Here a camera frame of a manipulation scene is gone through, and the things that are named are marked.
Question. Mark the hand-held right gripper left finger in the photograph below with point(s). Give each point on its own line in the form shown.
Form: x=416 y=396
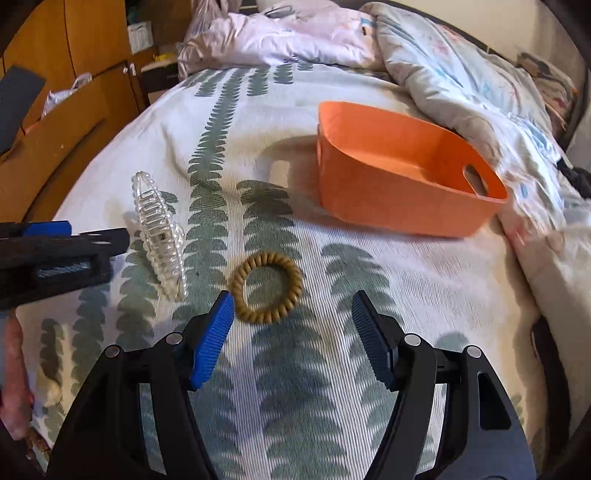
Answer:
x=214 y=341

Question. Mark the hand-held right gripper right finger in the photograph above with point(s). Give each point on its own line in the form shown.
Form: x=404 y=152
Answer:
x=374 y=341

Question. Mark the white box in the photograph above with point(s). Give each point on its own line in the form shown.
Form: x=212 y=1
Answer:
x=139 y=37

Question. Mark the orange plastic basket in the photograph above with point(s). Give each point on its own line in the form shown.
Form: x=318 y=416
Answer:
x=392 y=198

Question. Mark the leaf patterned bed cover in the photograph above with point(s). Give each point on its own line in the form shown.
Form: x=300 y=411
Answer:
x=286 y=392

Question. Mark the wooden wardrobe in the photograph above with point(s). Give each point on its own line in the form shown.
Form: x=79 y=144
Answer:
x=83 y=37

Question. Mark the dark bed frame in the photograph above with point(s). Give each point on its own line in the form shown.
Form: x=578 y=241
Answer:
x=551 y=369

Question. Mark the black cloth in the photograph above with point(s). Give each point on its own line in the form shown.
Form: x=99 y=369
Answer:
x=575 y=177

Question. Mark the crumpled plastic bag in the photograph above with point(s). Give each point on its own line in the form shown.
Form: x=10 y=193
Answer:
x=60 y=99

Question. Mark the pale patterned duvet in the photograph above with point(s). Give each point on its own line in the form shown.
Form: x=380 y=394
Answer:
x=438 y=69

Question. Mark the floral pillow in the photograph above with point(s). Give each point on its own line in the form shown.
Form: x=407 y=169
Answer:
x=549 y=83

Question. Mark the clear plastic claw clip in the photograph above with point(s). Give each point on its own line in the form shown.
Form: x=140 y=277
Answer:
x=159 y=240

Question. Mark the dark nightstand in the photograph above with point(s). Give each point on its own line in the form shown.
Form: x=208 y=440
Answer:
x=159 y=83

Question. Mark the pale pink quilt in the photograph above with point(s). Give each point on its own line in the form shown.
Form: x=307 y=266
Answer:
x=277 y=37

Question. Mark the clear plastic bag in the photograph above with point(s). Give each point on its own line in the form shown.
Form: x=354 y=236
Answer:
x=207 y=18

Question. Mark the person's left hand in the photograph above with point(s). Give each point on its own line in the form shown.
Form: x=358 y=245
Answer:
x=16 y=406

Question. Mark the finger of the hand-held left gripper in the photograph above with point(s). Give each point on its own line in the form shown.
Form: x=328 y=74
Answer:
x=92 y=242
x=55 y=281

